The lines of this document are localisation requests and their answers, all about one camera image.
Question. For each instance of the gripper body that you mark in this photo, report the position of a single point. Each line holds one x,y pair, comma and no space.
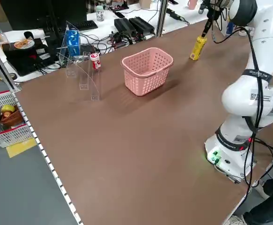
212,10

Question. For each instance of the yellow drink bottle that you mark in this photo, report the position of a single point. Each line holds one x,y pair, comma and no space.
197,49

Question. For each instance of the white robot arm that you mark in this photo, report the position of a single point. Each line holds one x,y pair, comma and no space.
241,105

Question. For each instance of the pink plastic basket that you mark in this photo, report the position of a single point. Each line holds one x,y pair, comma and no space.
145,79

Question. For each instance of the brown wicker basket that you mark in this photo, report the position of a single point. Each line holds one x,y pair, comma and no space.
12,119

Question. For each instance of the pink cup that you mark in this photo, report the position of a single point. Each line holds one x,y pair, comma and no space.
192,4

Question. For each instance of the water bottle with white cap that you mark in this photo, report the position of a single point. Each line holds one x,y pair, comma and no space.
230,30

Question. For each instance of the white bottle with pink cap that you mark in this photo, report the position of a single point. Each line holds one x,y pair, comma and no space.
244,32

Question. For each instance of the black power strip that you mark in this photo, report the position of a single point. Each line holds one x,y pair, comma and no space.
173,14

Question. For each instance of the black power supply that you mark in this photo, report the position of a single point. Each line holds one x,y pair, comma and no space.
124,27
142,25

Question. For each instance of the wooden box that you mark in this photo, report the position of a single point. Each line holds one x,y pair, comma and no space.
145,3

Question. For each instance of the black phone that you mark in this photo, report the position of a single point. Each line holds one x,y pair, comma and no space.
120,14

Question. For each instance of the patterned glass jar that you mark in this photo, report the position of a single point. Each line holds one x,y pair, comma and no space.
100,15

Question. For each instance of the small red white bottle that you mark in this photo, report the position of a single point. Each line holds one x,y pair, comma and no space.
95,62

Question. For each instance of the black keyboard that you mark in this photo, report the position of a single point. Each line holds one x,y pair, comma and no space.
87,25

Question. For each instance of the clear acrylic stepped shelf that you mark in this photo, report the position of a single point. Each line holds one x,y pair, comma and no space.
93,93

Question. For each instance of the blue carton box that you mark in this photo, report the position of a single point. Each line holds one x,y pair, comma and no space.
73,43

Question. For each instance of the black monitor stand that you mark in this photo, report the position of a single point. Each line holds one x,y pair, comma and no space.
54,35

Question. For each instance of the black monitor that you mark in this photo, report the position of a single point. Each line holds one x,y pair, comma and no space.
33,14

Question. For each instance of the black box device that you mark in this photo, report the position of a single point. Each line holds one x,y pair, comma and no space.
28,61

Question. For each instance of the round printed disc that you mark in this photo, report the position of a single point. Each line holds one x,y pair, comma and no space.
24,44

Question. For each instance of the person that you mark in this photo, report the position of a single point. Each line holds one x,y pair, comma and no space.
267,211

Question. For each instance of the black tape roll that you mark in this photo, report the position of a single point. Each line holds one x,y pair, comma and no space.
10,76

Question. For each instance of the yellow green fruit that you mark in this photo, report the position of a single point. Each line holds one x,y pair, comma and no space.
8,108

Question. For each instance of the yellow floor sheet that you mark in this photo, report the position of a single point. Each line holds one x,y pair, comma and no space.
19,148

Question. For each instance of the white crate with red rim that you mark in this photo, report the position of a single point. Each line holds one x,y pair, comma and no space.
12,138

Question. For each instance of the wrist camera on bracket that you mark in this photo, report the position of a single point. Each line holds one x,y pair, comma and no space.
201,8

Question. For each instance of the aluminium camera post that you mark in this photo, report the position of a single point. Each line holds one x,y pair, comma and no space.
162,18

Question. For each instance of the aluminium frame post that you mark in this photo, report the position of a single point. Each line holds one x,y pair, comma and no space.
2,68

